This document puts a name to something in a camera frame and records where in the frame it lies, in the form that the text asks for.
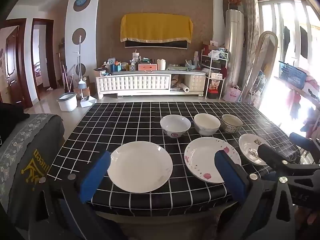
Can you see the large plain white plate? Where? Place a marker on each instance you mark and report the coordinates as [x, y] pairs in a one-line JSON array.
[[140, 167]]

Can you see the round brown wall decor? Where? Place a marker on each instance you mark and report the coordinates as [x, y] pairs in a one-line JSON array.
[[84, 69], [78, 36]]

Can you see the dark red door frame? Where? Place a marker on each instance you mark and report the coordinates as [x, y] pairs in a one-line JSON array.
[[50, 62]]

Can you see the pink speckled white plate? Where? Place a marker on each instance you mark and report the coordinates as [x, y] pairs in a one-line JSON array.
[[200, 155]]

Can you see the white bowl with floral print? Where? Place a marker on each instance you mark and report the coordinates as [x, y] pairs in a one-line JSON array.
[[175, 127]]

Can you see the red hanging clothes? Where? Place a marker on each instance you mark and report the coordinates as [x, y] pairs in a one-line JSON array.
[[292, 102]]

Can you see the black checkered tablecloth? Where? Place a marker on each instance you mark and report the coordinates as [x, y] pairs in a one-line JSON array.
[[125, 125]]

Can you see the cardboard box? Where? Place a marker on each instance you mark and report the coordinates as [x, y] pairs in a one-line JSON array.
[[86, 91]]

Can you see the arched standing mirror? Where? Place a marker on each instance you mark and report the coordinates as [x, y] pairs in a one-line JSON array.
[[261, 45]]

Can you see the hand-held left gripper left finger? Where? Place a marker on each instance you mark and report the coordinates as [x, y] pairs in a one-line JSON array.
[[96, 175]]

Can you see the yellow cloth cover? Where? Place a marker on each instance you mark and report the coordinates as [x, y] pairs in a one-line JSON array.
[[155, 27]]

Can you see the black hanging garment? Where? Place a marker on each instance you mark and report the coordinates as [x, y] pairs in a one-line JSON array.
[[286, 36], [304, 42]]

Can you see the white tufted television cabinet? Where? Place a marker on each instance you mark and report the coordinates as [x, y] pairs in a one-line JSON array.
[[132, 82]]

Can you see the red artificial flowers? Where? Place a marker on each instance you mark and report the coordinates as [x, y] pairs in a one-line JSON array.
[[235, 0]]

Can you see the pink cloth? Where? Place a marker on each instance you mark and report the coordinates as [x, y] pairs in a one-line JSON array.
[[312, 85]]

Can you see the small floral print plate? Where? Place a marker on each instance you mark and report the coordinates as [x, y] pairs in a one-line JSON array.
[[247, 142]]

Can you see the white plastic jug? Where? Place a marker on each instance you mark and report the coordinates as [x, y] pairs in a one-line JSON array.
[[161, 64]]

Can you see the white paper roll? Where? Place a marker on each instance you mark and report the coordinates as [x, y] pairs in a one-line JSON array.
[[185, 88]]

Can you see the white mop bucket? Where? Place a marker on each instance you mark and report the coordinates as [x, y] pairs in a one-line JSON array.
[[67, 103]]

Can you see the round wall decor blue centre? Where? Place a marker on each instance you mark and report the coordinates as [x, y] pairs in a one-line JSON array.
[[81, 2]]

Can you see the pink box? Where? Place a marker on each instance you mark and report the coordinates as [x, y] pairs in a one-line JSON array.
[[147, 67]]

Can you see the plain white bowl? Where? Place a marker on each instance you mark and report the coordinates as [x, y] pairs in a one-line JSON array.
[[206, 127]]

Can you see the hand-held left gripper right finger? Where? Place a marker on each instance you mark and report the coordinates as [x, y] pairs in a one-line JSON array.
[[230, 175]]

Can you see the standing air conditioner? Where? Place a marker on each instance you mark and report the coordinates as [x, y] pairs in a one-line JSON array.
[[233, 45]]

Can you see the white cup with straw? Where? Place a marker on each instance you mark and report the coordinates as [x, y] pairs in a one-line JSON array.
[[136, 57]]

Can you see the white metal shelf rack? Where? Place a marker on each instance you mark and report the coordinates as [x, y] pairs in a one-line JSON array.
[[212, 62]]

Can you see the patterned curtain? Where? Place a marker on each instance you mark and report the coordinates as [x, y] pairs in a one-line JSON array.
[[251, 30]]

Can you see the pink bag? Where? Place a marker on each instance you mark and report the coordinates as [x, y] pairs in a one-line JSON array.
[[232, 94]]

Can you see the white dustpan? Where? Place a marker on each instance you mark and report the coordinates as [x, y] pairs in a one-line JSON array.
[[87, 102]]

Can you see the red box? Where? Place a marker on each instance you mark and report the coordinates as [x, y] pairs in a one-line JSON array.
[[213, 93]]

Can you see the patterned rim bowl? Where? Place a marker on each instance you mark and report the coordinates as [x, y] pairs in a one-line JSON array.
[[231, 128]]

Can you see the dark red wooden door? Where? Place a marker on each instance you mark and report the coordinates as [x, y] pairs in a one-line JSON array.
[[11, 62]]

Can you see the wall television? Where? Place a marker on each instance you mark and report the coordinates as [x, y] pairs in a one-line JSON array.
[[175, 45]]

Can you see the chair with grey embroidered cover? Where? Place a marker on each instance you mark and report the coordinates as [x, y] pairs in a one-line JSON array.
[[25, 155]]

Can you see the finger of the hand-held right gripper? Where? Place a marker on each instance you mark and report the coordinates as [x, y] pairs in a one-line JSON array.
[[272, 156], [305, 141]]

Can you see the blue plastic basket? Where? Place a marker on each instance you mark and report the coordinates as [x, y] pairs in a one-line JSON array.
[[291, 75]]

